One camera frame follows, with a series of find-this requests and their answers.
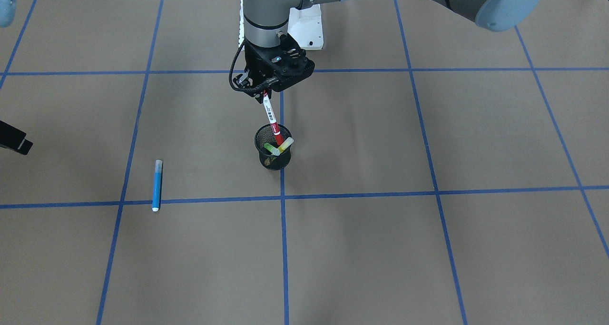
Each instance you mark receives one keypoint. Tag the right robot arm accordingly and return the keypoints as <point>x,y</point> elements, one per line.
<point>8,9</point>

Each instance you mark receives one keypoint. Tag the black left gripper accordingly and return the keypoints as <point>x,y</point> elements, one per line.
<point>252,61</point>

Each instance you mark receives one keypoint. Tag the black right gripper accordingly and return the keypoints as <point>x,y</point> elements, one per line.
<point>13,137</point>

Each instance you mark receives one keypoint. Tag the red white marker pen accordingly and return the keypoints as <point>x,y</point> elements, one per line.
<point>272,119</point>

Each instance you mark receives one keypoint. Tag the yellow highlighter pen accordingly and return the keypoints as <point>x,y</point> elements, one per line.
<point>285,145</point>

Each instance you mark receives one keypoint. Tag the black mesh pen cup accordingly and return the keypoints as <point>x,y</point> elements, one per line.
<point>264,137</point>

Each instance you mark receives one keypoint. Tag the blue marker pen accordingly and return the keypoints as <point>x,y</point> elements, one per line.
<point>156,196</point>

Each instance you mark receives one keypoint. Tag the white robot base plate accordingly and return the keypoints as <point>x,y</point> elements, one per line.
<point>307,27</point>

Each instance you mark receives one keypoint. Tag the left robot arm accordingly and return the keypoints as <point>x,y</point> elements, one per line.
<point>491,15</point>

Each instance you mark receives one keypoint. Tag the green highlighter pen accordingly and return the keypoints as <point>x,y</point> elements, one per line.
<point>273,150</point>

